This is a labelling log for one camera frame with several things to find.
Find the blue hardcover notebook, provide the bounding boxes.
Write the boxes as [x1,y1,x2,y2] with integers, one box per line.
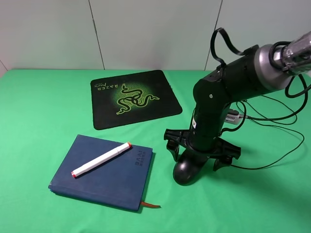
[49,135,159,211]

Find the black wired computer mouse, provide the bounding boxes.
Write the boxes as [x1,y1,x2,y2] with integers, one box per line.
[173,96,305,186]

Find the black green mouse pad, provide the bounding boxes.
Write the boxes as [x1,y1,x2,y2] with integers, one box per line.
[90,70,182,130]

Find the green tablecloth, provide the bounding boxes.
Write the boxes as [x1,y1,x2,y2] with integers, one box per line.
[0,70,311,233]

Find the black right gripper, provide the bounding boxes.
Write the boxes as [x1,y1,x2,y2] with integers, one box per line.
[164,57,265,171]

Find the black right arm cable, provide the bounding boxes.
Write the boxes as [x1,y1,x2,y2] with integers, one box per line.
[210,27,311,132]

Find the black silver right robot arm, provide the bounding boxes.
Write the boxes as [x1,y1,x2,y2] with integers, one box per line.
[164,28,311,184]

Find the white marker pen red caps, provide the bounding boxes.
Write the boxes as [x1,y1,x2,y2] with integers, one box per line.
[71,142,132,178]

